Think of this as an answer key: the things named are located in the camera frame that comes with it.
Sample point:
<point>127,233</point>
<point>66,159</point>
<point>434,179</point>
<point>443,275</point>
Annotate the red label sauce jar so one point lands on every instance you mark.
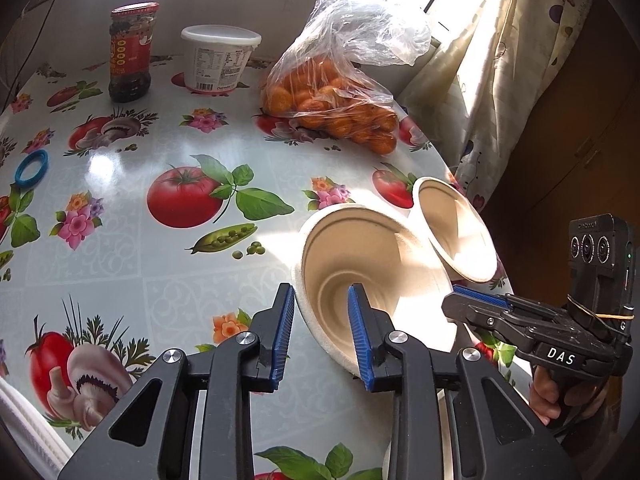
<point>132,55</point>

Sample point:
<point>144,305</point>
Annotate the clear bag of small oranges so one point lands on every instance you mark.
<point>335,100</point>

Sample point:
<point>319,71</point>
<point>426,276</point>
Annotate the brown wooden cabinet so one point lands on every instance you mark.
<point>575,135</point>

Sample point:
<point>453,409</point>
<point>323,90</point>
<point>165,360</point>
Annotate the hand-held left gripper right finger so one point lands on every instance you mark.
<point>360,340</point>

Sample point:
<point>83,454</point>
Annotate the fruit printed tablecloth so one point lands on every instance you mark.
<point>150,270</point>

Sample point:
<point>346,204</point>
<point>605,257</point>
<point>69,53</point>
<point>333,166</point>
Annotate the white plastic tub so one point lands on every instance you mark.
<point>220,60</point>

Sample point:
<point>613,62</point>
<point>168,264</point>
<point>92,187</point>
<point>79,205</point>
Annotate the person's right hand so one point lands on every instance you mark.
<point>542,395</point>

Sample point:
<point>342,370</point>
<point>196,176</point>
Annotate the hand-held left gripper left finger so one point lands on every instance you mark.
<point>280,335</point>

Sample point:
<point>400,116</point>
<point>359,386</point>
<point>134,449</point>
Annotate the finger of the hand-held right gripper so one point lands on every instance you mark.
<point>480,294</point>
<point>475,316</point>

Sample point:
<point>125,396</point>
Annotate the cream patterned curtain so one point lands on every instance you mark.
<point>500,75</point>

